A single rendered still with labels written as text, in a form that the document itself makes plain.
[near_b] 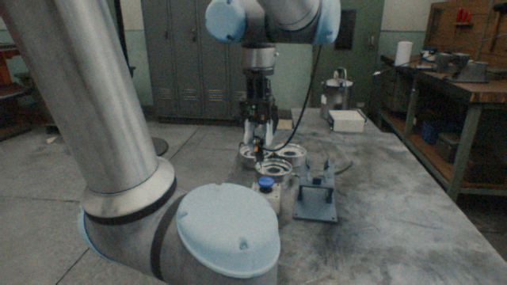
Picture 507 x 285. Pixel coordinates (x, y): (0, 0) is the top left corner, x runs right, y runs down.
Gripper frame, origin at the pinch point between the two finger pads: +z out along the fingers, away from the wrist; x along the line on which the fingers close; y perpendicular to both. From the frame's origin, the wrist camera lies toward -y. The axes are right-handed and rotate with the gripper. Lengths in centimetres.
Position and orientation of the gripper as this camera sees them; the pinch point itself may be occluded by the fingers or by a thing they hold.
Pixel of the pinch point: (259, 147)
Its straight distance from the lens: 77.3
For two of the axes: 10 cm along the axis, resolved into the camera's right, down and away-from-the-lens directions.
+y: -1.7, 3.6, -9.2
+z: 0.0, 9.3, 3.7
